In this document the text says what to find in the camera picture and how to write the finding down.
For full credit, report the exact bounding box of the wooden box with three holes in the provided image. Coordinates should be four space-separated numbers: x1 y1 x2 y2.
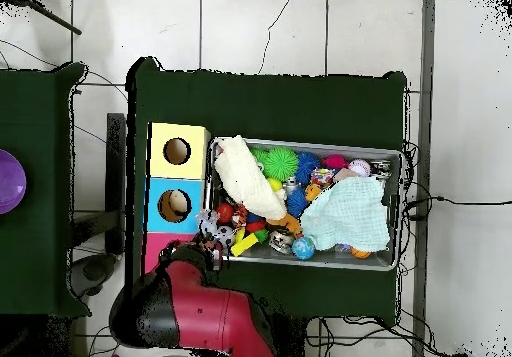
139 121 212 278

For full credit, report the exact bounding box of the yellow toy block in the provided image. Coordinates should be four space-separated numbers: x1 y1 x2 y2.
229 232 260 258

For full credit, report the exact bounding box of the orange-red smooth ball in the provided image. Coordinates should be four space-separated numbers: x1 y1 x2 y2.
215 202 235 224

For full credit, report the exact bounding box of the cream knitted cloth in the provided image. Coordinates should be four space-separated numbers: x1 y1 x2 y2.
213 134 288 222

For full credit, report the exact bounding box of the blue spiky rubber ball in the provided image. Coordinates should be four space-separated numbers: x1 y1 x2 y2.
295 151 322 185
285 187 308 219

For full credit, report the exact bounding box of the green spiky rubber ball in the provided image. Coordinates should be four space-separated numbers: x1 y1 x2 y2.
262 146 300 183

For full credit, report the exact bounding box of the grey rounded stand foot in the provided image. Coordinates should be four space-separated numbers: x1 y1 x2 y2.
70 252 118 297

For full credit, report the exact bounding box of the mint knitted cloth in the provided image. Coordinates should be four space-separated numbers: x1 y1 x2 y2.
299 175 391 253

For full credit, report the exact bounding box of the dark green table cloth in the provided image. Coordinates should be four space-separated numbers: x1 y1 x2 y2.
0 61 91 319
125 56 408 321

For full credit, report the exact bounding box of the white baseball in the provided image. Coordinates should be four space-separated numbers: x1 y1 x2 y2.
347 159 372 178

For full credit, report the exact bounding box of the purple bowl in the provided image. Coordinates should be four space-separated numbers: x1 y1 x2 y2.
0 148 28 215

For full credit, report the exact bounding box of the dark thin rod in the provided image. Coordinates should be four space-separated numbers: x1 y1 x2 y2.
15 0 83 36

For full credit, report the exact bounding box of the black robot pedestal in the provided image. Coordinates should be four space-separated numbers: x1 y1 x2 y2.
255 314 308 357

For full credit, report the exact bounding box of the shallow wire mesh bin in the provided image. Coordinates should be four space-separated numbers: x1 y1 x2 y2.
201 135 405 272

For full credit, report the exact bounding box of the thin black cable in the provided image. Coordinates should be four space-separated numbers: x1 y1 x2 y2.
405 195 512 220

